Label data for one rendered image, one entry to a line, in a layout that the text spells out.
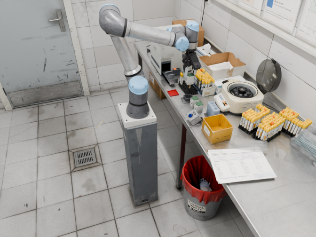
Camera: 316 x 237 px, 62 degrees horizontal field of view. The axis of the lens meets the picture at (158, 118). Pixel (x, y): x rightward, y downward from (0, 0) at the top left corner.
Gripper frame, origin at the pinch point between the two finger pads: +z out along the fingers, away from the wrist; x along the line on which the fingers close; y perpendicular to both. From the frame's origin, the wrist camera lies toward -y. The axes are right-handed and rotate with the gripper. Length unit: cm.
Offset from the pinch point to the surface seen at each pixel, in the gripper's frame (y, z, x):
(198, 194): -45, 67, 7
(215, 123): -32.0, 15.6, -5.3
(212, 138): -44.9, 14.4, 3.4
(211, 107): -23.9, 9.1, -5.4
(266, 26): 3, -27, -53
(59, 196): 11, 107, 108
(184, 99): -0.6, 17.6, 2.8
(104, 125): 94, 107, 58
